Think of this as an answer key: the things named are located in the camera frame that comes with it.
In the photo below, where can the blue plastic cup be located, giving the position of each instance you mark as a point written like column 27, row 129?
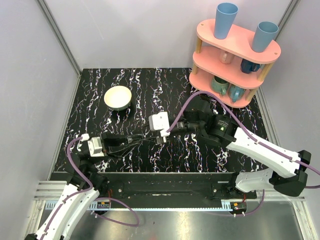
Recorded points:
column 225, row 15
column 264, row 34

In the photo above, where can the dark blue mug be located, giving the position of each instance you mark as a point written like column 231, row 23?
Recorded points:
column 248, row 67

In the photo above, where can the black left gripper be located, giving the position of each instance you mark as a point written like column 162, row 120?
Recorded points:
column 105, row 144

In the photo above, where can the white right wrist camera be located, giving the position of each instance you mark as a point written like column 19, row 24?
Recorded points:
column 159, row 122

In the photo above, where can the left blue plastic cup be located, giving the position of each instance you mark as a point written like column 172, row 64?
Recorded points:
column 225, row 15

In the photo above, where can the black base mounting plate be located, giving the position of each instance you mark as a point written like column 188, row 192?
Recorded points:
column 220, row 186

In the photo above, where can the pink three-tier shelf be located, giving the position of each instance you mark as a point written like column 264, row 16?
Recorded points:
column 206, row 63

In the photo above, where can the pink mug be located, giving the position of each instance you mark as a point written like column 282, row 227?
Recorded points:
column 226, row 57

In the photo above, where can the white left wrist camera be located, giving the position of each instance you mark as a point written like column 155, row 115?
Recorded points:
column 94, row 145

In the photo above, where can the light blue mug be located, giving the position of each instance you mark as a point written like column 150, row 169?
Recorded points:
column 235, row 93

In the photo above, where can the right blue plastic cup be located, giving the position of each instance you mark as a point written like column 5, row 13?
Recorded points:
column 264, row 34

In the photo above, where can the cream and green bowl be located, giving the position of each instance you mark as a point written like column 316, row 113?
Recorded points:
column 118, row 98

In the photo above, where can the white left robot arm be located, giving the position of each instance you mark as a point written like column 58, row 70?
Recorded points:
column 78, row 194

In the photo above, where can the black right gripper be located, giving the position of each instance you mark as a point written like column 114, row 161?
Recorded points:
column 160, row 139

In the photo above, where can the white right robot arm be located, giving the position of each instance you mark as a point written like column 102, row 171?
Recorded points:
column 286, row 170

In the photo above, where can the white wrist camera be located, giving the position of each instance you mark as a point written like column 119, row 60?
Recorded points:
column 159, row 122
column 94, row 145

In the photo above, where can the green ceramic mug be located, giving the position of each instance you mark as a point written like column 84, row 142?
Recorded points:
column 219, row 85

